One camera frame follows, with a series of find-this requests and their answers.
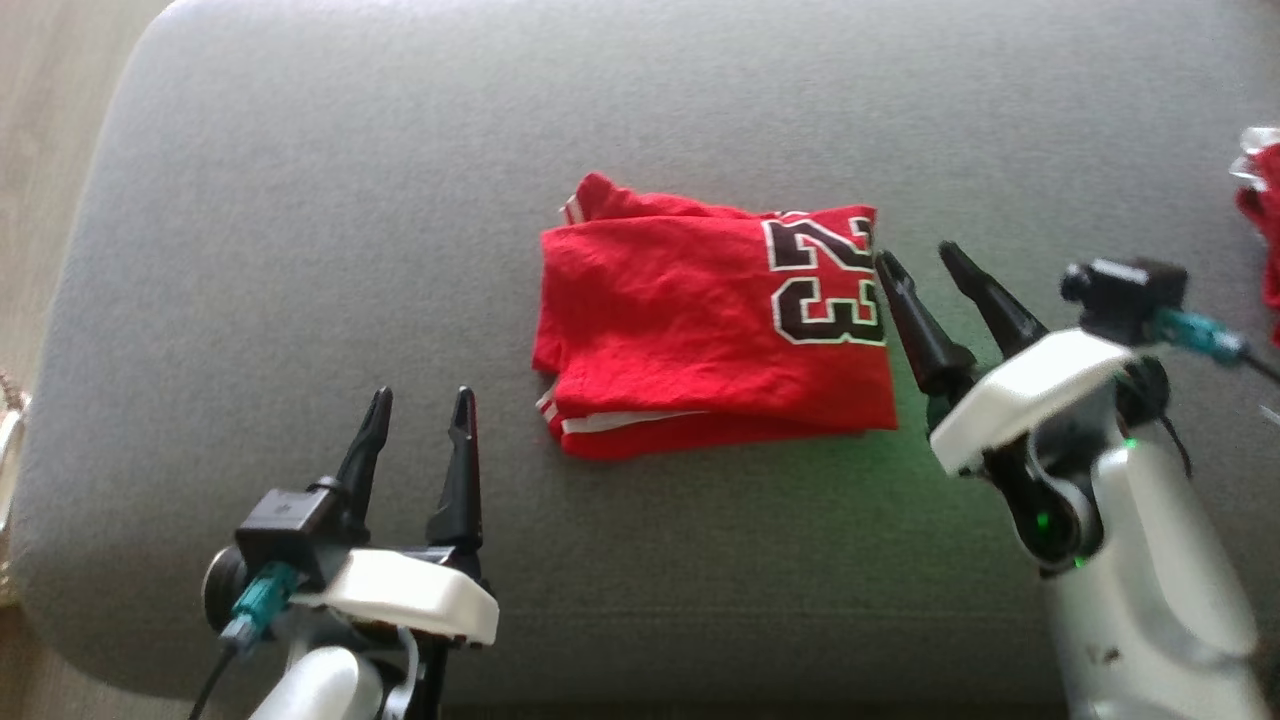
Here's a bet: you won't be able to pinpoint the red white basketball jersey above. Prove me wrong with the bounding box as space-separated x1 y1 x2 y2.
529 171 900 462

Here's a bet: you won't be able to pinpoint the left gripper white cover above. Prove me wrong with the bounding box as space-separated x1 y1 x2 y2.
294 384 500 649

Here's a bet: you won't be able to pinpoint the grey fabric sofa seat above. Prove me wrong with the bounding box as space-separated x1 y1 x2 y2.
10 0 1280 713

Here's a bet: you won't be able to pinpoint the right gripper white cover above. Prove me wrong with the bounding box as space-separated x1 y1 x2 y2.
872 239 1143 478

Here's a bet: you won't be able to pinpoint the red basketball shorts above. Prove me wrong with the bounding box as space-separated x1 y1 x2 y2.
1229 124 1280 347

